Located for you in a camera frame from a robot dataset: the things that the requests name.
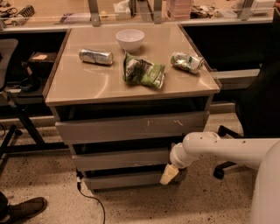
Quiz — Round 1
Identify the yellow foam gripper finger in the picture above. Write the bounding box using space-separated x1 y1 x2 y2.
160 164 179 185

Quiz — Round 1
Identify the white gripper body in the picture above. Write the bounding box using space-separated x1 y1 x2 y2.
170 143 196 169

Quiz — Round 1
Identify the grey drawer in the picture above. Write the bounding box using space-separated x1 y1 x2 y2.
72 147 170 172
82 168 188 192
55 111 209 144

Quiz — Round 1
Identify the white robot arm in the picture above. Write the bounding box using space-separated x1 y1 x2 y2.
160 132 280 224

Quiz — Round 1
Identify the grey top drawer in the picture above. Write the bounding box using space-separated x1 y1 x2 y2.
55 111 209 144

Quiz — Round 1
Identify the grey bottom drawer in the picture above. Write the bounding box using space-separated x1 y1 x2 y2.
82 168 188 192

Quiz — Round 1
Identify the grey three-drawer cabinet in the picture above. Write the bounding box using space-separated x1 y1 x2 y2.
45 24 220 178

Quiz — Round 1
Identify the black office chair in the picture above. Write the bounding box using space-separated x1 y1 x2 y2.
218 6 280 169

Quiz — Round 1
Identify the green chip bag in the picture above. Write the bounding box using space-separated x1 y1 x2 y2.
123 52 165 89

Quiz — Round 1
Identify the white ceramic bowl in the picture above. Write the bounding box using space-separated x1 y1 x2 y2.
115 29 145 53

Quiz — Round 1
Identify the silver soda can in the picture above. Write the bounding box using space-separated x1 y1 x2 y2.
79 48 113 66

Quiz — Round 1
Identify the pink stacked box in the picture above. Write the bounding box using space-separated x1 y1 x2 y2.
165 0 193 20

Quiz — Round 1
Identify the brown shoe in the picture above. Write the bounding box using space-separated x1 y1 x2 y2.
0 196 47 224

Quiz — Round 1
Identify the white tissue box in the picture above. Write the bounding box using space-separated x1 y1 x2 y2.
114 0 131 20

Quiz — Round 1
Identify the black box under desk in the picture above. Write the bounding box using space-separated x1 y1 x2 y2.
28 52 57 77

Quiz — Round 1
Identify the grey chair at left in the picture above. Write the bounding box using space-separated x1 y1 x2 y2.
0 38 18 168

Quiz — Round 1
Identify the black power cable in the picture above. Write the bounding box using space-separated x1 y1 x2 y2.
75 171 107 224

